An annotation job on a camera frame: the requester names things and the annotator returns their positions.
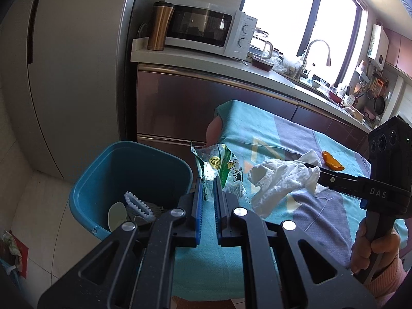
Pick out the green white snack wrapper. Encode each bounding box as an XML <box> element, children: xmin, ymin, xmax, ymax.
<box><xmin>190</xmin><ymin>142</ymin><xmax>250</xmax><ymax>205</ymax></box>

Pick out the steel kitchen faucet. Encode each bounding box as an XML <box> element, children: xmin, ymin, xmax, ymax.
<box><xmin>298</xmin><ymin>39</ymin><xmax>332</xmax><ymax>79</ymax></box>

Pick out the white microwave oven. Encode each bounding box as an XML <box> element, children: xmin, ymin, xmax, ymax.
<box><xmin>164</xmin><ymin>0</ymin><xmax>258</xmax><ymax>59</ymax></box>

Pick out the dark red bowl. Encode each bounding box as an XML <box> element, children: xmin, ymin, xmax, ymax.
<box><xmin>251</xmin><ymin>55</ymin><xmax>274</xmax><ymax>71</ymax></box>

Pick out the grey refrigerator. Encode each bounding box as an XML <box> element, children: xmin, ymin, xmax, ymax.
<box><xmin>0</xmin><ymin>0</ymin><xmax>145</xmax><ymax>184</ymax></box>

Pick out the clear plastic bag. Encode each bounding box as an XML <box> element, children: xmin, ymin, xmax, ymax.
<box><xmin>272</xmin><ymin>55</ymin><xmax>303</xmax><ymax>75</ymax></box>

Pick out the kitchen window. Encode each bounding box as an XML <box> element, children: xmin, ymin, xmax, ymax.
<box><xmin>240</xmin><ymin>0</ymin><xmax>369</xmax><ymax>86</ymax></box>

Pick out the person's right forearm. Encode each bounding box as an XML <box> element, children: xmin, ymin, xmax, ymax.
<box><xmin>362</xmin><ymin>251</ymin><xmax>412</xmax><ymax>309</ymax></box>

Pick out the orange peel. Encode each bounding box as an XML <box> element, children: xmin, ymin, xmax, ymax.
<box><xmin>322</xmin><ymin>151</ymin><xmax>345</xmax><ymax>172</ymax></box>

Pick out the blue plastic waste bin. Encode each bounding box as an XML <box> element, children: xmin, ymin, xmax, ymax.
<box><xmin>69</xmin><ymin>141</ymin><xmax>194</xmax><ymax>240</ymax></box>

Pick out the maroon kitchen counter cabinet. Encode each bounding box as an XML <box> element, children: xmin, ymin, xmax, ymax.
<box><xmin>130</xmin><ymin>37</ymin><xmax>380</xmax><ymax>165</ymax></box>

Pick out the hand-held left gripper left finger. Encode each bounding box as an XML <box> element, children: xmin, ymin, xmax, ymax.
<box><xmin>38</xmin><ymin>177</ymin><xmax>207</xmax><ymax>309</ymax></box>

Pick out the white water heater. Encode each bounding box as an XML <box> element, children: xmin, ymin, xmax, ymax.
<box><xmin>367</xmin><ymin>24</ymin><xmax>390</xmax><ymax>71</ymax></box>

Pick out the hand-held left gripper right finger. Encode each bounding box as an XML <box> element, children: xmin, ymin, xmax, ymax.
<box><xmin>213</xmin><ymin>176</ymin><xmax>378</xmax><ymax>309</ymax></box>

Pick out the person's right hand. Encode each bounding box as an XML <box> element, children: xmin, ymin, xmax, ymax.
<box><xmin>350</xmin><ymin>222</ymin><xmax>401</xmax><ymax>275</ymax></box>

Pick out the glass teapot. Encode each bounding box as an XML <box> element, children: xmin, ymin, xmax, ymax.
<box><xmin>249</xmin><ymin>27</ymin><xmax>274</xmax><ymax>59</ymax></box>

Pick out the black frying pan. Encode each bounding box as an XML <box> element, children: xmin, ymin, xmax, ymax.
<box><xmin>373</xmin><ymin>96</ymin><xmax>386</xmax><ymax>116</ymax></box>

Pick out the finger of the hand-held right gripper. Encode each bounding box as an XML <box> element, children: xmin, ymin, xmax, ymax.
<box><xmin>303</xmin><ymin>162</ymin><xmax>358</xmax><ymax>181</ymax></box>
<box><xmin>317</xmin><ymin>170</ymin><xmax>371</xmax><ymax>198</ymax></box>

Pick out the red paper sheet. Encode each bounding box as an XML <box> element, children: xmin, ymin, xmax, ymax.
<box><xmin>2</xmin><ymin>230</ymin><xmax>29</xmax><ymax>279</ymax></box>

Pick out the teal patterned blanket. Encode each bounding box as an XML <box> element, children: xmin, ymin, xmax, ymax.
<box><xmin>172</xmin><ymin>100</ymin><xmax>409</xmax><ymax>301</ymax></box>

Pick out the white tissue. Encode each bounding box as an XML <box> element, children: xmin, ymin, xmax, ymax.
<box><xmin>248</xmin><ymin>150</ymin><xmax>323</xmax><ymax>218</ymax></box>

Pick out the white ridged plastic strip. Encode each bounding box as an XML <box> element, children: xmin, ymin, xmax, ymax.
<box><xmin>124</xmin><ymin>191</ymin><xmax>156</xmax><ymax>221</ymax></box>

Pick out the copper thermos tumbler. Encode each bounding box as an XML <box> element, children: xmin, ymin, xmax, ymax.
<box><xmin>147</xmin><ymin>2</ymin><xmax>176</xmax><ymax>51</ymax></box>

